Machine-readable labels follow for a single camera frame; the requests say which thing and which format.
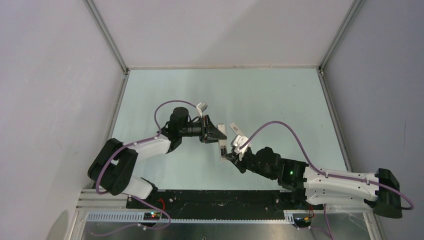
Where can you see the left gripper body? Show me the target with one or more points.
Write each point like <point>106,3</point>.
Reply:
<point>204,129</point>

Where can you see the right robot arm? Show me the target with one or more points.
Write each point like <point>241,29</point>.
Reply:
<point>369,191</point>

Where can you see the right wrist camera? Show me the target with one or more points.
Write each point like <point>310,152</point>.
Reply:
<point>240,145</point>

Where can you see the white battery cover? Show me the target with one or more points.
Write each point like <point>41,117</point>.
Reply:
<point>238,133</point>

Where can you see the white remote control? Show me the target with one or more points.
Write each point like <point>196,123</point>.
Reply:
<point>222,143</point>

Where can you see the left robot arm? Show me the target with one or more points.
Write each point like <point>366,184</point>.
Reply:
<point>113,167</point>

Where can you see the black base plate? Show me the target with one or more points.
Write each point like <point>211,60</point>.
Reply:
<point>221,204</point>

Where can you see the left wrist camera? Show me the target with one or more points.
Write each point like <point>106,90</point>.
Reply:
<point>201,108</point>

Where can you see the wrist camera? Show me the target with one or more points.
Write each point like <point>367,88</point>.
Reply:
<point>201,108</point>
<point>240,145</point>

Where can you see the white cable duct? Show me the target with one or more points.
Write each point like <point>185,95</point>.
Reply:
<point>142,217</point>

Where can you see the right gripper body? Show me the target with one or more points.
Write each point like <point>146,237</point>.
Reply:
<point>248,161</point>

